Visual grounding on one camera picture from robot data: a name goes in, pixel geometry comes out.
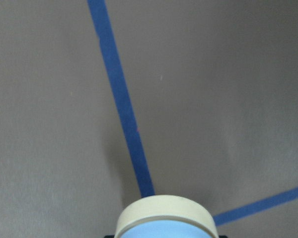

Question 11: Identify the blue cream desk bell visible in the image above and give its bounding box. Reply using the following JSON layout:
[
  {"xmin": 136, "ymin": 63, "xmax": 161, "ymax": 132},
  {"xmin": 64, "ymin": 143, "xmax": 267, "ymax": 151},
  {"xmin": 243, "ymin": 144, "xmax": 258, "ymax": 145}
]
[{"xmin": 114, "ymin": 195, "xmax": 219, "ymax": 238}]

